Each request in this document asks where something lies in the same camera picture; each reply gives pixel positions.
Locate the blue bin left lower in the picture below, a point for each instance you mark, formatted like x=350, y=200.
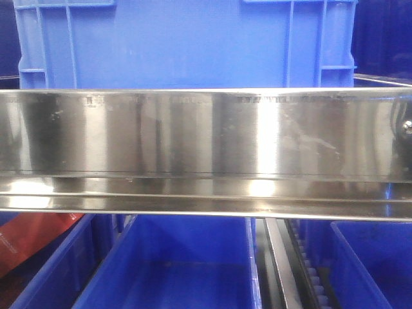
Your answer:
x=56, y=275

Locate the blue bin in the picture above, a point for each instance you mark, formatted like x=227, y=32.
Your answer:
x=372, y=264
x=178, y=261
x=56, y=275

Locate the blue bin right lower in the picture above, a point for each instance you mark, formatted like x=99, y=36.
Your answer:
x=372, y=264

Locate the large blue crate upper shelf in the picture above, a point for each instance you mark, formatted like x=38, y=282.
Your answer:
x=185, y=44

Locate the blue bin centre lower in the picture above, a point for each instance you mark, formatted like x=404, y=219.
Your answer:
x=178, y=261

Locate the roller track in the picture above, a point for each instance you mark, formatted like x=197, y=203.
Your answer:
x=313, y=283

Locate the dark blue crate upper right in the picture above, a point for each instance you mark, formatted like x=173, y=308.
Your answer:
x=382, y=38

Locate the steel divider rail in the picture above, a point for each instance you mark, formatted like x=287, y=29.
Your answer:
x=286, y=282

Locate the stainless steel shelf rail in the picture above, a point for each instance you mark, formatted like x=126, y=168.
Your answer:
x=326, y=153

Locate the red package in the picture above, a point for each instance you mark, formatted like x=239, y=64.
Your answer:
x=27, y=233

